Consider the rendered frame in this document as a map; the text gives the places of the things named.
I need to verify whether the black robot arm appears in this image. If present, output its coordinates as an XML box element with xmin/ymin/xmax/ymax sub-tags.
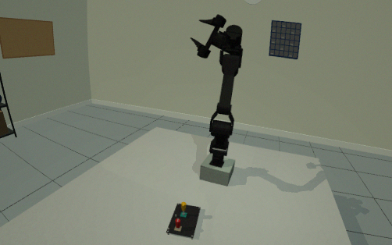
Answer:
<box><xmin>209</xmin><ymin>25</ymin><xmax>243</xmax><ymax>168</ymax></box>

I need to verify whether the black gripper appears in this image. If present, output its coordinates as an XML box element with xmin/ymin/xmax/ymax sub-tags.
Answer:
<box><xmin>191</xmin><ymin>15</ymin><xmax>226</xmax><ymax>59</ymax></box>

